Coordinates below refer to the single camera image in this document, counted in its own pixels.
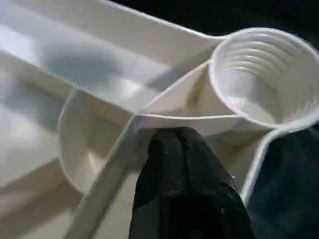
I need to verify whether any black glossy mat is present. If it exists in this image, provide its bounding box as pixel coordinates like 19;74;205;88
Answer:
119;0;319;239

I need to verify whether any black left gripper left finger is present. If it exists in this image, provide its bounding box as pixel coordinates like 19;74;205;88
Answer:
129;127;187;239

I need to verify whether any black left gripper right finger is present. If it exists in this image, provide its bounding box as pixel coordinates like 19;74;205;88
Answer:
168;127;255;239

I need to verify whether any white plastic table top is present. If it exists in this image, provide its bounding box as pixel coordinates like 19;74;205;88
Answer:
0;0;319;239

